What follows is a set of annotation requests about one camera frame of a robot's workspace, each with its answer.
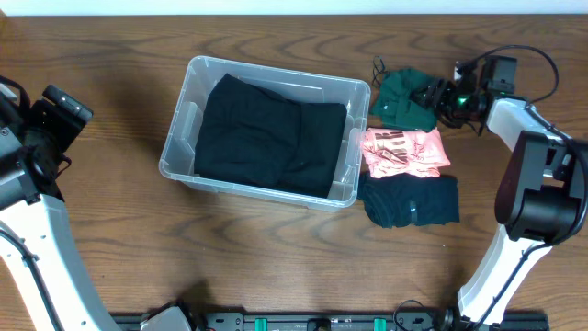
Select pink printed folded shirt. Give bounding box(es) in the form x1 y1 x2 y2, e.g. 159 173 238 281
362 128 451 178

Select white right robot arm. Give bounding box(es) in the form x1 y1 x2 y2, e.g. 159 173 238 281
411 54 587 330

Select clear plastic storage bin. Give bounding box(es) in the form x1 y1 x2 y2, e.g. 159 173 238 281
158 55 371 212

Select black trousers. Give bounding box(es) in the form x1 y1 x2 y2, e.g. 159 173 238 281
277 103 347 198

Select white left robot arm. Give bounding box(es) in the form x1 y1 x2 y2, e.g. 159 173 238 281
1 77 197 330

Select green garment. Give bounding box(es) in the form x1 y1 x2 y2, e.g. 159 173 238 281
370 56 437 132

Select black garment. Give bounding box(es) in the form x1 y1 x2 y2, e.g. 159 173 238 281
194 74 301 188

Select dark teal folded garment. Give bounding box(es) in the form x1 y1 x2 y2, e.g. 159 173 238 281
357 173 460 228

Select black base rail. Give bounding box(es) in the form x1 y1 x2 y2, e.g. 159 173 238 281
109 310 552 331

